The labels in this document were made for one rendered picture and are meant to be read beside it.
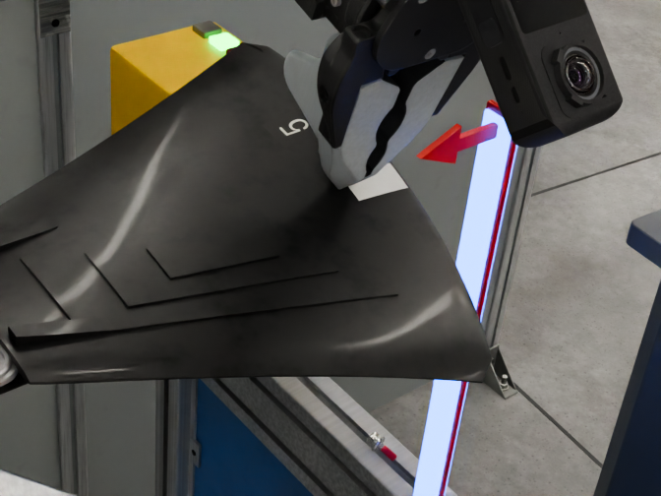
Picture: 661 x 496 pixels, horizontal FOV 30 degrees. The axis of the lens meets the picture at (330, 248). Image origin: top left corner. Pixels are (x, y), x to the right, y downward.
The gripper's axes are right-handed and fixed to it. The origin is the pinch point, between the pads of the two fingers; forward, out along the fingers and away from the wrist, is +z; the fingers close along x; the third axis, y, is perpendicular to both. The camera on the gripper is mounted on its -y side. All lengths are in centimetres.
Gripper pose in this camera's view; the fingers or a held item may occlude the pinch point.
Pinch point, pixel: (358, 177)
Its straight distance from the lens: 60.9
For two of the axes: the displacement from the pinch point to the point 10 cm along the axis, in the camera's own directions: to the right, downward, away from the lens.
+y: -5.6, -7.2, 4.0
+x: -7.8, 3.0, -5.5
